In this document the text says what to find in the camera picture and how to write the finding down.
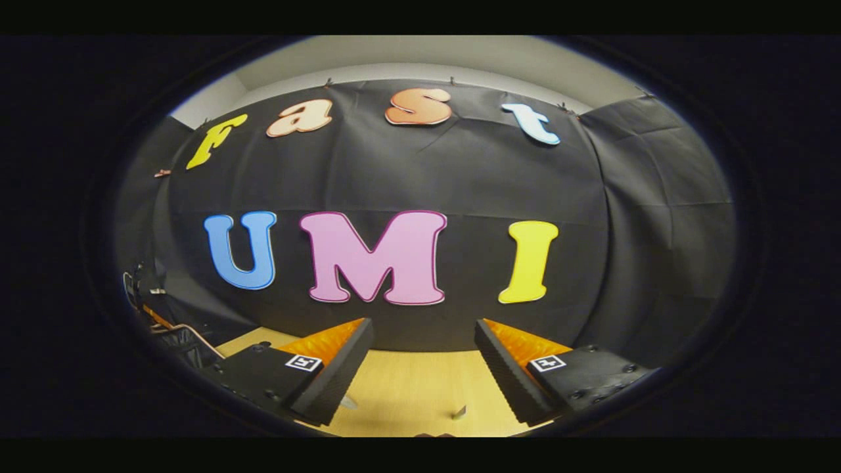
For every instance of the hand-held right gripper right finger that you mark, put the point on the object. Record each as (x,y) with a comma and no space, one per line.
(509,371)

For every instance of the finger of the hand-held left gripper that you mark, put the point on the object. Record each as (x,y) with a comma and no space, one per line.
(156,317)

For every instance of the black backdrop cloth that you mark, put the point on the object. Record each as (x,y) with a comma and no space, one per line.
(420,177)

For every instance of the silver sachet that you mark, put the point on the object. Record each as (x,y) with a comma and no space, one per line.
(348,402)

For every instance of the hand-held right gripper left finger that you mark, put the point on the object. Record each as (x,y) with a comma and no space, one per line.
(332,378)

